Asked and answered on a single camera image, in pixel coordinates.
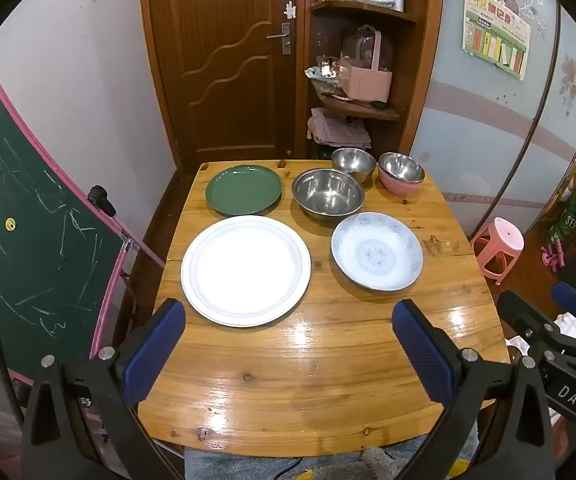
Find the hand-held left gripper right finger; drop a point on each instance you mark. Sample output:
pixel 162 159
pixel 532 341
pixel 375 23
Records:
pixel 420 350

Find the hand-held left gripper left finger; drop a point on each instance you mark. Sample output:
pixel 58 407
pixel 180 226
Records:
pixel 155 345

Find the blue patterned white bowl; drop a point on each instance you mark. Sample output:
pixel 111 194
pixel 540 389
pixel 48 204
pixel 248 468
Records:
pixel 377 252

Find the large white plate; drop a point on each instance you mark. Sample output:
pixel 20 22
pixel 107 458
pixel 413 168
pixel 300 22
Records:
pixel 245 270

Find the green plate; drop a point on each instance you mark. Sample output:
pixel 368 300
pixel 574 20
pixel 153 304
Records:
pixel 243 190

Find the large steel bowl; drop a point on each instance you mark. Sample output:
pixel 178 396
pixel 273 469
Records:
pixel 328 195

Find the small steel bowl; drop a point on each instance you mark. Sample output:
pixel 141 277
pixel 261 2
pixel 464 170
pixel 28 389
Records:
pixel 402 166

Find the medium steel bowl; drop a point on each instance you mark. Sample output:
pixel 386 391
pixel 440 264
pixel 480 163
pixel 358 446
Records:
pixel 354 161

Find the pink toy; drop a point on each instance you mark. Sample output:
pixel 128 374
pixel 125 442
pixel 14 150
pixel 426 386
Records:
pixel 552 257

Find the pink plastic stool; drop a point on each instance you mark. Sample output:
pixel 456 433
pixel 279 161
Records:
pixel 500 240

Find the green bag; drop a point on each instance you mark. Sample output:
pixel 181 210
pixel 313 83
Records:
pixel 568 220

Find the pale blue sliding wardrobe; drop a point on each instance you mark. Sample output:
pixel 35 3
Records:
pixel 468 130

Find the folded pink clothes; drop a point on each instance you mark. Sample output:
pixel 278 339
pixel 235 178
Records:
pixel 338 130

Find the pink basket with clear lid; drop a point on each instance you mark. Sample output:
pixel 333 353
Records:
pixel 365 82

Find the wooden corner shelf cabinet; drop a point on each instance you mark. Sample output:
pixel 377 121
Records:
pixel 418 60

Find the brown wooden door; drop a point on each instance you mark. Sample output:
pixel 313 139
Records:
pixel 227 60

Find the crumpled shiny wrapper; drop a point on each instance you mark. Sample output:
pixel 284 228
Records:
pixel 324 70

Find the white door hook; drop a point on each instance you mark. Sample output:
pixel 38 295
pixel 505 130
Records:
pixel 291 10

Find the green chalkboard easel pink frame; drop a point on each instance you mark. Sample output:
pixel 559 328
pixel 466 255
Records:
pixel 27 240

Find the wall poster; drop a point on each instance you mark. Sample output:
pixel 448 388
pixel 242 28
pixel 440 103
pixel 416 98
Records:
pixel 498 35

